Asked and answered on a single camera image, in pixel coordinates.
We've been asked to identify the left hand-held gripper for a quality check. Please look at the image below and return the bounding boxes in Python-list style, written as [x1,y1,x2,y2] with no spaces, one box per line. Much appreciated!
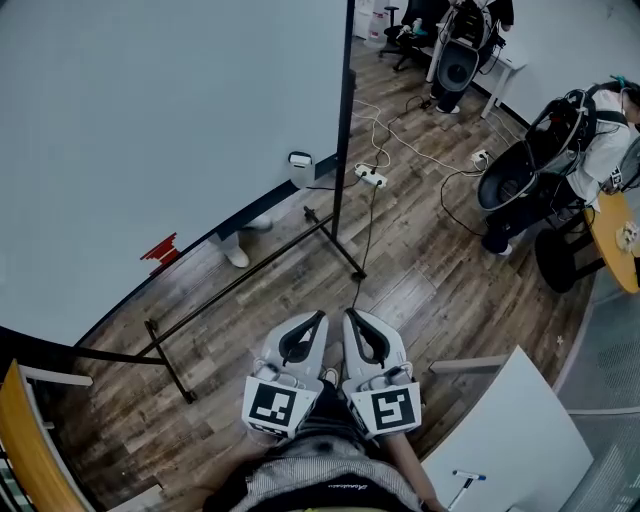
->
[241,309,331,441]

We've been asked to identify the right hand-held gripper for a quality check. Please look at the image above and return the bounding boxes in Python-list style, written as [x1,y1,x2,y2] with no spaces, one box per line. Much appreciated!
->
[342,307,423,440]

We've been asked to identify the person's right forearm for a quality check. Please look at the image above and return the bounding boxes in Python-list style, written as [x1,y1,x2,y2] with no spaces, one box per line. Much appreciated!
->
[385,433,449,512]

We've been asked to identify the person's left forearm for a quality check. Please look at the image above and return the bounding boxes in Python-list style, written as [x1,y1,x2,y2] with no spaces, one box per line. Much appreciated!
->
[192,430,284,509]

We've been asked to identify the person's dark trousers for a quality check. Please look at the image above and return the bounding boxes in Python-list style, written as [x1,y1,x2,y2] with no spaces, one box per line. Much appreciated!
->
[294,379,381,454]

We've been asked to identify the grey metal table bar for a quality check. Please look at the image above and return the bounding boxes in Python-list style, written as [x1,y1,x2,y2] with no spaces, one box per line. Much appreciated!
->
[428,353,511,376]

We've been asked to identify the person's grey knit top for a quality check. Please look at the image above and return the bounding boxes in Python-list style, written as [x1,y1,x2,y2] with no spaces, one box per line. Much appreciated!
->
[202,439,431,512]

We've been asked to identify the white rectangular table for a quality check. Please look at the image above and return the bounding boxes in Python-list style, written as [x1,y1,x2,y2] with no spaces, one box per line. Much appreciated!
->
[419,346,596,512]

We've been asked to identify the white marker pen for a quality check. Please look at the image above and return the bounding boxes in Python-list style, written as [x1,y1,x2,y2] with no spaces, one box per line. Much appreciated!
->
[446,477,475,511]

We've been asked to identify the black round table base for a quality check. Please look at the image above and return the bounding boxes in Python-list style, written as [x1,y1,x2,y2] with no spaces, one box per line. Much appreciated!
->
[533,212,609,295]

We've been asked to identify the round wooden table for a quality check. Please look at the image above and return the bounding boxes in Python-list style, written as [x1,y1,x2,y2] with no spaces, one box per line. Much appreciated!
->
[582,189,640,295]

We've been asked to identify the crumpled white object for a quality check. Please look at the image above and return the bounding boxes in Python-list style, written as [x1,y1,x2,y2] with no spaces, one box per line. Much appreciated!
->
[615,222,640,252]

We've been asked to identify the clear water jug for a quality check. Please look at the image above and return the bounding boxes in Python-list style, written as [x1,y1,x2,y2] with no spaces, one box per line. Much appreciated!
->
[367,7,390,50]

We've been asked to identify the black cable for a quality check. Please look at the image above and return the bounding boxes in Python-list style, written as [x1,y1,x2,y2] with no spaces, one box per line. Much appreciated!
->
[438,168,489,237]
[351,183,381,310]

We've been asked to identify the white cable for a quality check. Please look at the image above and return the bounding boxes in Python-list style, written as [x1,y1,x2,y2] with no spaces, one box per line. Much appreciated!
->
[352,97,484,177]

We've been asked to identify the wooden table with white frame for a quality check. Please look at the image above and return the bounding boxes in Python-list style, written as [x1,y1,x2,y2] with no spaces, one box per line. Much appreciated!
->
[0,358,96,512]

